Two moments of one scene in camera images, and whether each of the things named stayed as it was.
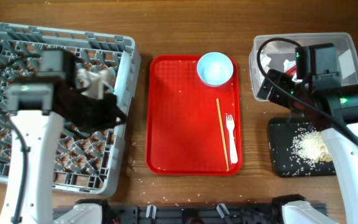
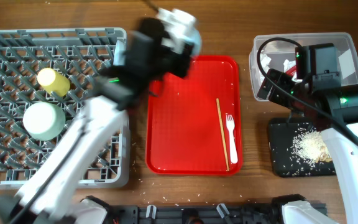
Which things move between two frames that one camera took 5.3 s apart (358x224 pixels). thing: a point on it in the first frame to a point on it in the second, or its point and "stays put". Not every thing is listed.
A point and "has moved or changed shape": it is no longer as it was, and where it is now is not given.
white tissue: (288, 65) stays put
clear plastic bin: (279, 55) stays put
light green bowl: (215, 69) to (193, 35)
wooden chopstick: (224, 149) stays put
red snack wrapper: (291, 71) stays put
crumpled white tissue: (265, 61) stays put
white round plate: (121, 85) has moved or changed shape
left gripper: (104, 118) to (183, 70)
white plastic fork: (230, 124) stays put
